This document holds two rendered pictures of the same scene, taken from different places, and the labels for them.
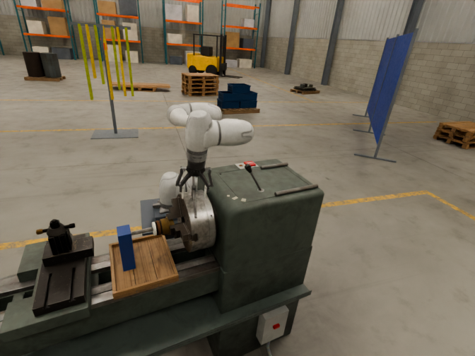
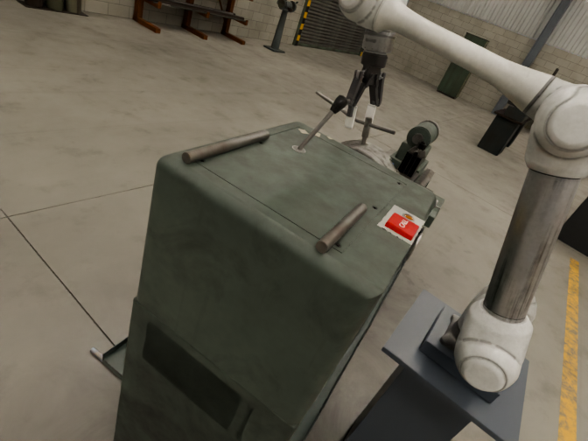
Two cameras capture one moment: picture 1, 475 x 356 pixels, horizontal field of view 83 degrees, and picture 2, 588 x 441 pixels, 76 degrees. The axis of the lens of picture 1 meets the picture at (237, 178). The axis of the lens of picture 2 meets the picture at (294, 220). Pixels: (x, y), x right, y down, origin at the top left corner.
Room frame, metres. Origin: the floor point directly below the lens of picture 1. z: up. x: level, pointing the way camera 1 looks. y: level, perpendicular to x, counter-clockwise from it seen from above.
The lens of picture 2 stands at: (1.94, -0.71, 1.60)
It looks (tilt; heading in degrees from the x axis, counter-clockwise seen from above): 31 degrees down; 136
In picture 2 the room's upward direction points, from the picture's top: 22 degrees clockwise
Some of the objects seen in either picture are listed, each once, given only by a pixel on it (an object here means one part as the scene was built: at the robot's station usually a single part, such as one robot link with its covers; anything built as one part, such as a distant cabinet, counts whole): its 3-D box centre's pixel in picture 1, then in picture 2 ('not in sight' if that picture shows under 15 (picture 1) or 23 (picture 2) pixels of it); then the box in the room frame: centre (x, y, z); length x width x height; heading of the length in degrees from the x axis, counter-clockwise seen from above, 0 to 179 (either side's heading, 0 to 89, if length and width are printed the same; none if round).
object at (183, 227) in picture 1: (183, 232); not in sight; (1.07, 0.25, 1.09); 0.12 x 0.11 x 0.05; 28
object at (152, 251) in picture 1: (141, 261); not in sight; (1.05, 0.47, 0.89); 0.36 x 0.30 x 0.04; 28
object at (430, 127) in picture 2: not in sight; (416, 145); (0.63, 1.29, 1.01); 0.30 x 0.20 x 0.29; 118
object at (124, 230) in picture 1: (126, 248); not in sight; (1.02, 0.53, 1.00); 0.08 x 0.06 x 0.23; 28
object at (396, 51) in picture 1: (382, 87); not in sight; (7.15, -3.43, 1.18); 4.12 x 0.80 x 2.35; 161
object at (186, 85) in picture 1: (200, 84); not in sight; (10.82, 1.72, 0.36); 1.26 x 0.86 x 0.73; 121
